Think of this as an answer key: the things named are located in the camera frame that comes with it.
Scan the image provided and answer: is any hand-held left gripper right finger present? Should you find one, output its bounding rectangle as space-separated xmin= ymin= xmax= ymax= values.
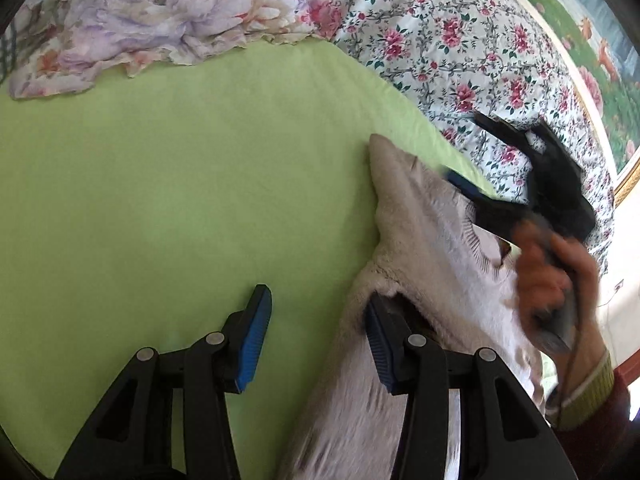
xmin=364 ymin=293 xmax=579 ymax=480

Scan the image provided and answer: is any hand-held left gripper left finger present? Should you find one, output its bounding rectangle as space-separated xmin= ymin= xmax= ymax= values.
xmin=55 ymin=284 xmax=274 ymax=480

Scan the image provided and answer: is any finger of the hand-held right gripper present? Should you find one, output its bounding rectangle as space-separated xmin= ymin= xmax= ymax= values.
xmin=442 ymin=167 xmax=532 ymax=237
xmin=472 ymin=111 xmax=537 ymax=147

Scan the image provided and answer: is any beige fuzzy sweater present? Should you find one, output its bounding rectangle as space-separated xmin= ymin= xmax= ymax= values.
xmin=274 ymin=132 xmax=557 ymax=480

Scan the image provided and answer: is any person's right forearm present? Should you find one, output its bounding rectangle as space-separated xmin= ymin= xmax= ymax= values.
xmin=547 ymin=240 xmax=640 ymax=480

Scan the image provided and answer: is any person's right hand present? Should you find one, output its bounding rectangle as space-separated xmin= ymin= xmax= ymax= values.
xmin=514 ymin=217 xmax=602 ymax=361

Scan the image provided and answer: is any white pink floral quilt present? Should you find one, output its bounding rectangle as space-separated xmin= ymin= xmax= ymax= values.
xmin=305 ymin=0 xmax=617 ymax=261

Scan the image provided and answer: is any green bed sheet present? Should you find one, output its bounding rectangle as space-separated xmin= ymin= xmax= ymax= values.
xmin=0 ymin=40 xmax=501 ymax=479

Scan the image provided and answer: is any lavender floral cloth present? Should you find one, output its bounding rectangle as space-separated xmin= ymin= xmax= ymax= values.
xmin=7 ymin=0 xmax=346 ymax=100

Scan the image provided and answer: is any gold picture frame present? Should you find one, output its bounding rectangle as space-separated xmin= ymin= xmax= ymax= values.
xmin=612 ymin=152 xmax=640 ymax=208

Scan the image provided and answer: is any wall poster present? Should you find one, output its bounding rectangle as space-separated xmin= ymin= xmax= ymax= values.
xmin=492 ymin=0 xmax=640 ymax=173

